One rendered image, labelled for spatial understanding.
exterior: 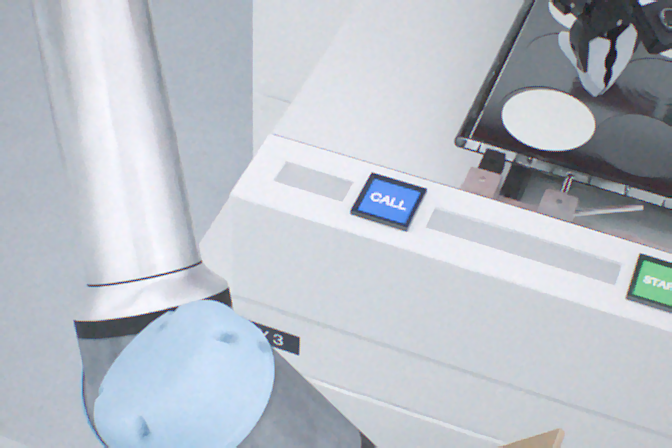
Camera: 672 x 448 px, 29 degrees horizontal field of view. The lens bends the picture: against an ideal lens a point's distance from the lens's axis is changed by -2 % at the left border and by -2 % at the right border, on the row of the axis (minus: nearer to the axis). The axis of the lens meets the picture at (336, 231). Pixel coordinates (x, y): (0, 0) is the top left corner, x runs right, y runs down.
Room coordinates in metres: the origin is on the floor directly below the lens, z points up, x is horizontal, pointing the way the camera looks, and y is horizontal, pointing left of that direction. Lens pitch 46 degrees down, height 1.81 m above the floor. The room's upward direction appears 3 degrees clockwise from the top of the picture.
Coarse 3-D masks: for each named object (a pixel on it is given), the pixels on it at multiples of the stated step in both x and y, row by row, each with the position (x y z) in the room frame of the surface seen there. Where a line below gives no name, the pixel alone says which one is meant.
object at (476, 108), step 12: (528, 0) 1.29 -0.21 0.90; (528, 12) 1.27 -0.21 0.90; (516, 24) 1.24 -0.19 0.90; (516, 36) 1.22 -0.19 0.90; (504, 48) 1.19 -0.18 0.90; (504, 60) 1.17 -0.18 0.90; (492, 72) 1.14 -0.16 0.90; (492, 84) 1.13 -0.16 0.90; (480, 96) 1.10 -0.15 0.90; (480, 108) 1.08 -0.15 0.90; (468, 120) 1.06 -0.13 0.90; (468, 132) 1.04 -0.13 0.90; (456, 144) 1.03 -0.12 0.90
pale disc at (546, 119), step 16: (528, 96) 1.11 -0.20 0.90; (544, 96) 1.11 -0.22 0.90; (560, 96) 1.11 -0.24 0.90; (512, 112) 1.08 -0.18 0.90; (528, 112) 1.08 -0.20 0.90; (544, 112) 1.08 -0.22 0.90; (560, 112) 1.09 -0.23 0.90; (576, 112) 1.09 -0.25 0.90; (512, 128) 1.05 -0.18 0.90; (528, 128) 1.06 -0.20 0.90; (544, 128) 1.06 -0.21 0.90; (560, 128) 1.06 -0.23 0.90; (576, 128) 1.06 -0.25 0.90; (592, 128) 1.06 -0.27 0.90; (528, 144) 1.03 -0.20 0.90; (544, 144) 1.03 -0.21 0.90; (560, 144) 1.03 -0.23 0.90; (576, 144) 1.04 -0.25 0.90
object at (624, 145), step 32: (544, 0) 1.29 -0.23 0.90; (544, 32) 1.23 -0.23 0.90; (512, 64) 1.17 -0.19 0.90; (544, 64) 1.17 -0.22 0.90; (640, 64) 1.18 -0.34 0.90; (512, 96) 1.11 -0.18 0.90; (576, 96) 1.12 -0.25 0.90; (608, 96) 1.12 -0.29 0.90; (640, 96) 1.13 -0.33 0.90; (480, 128) 1.05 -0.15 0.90; (608, 128) 1.07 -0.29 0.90; (640, 128) 1.07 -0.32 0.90; (576, 160) 1.01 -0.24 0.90; (608, 160) 1.02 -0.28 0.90; (640, 160) 1.02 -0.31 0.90
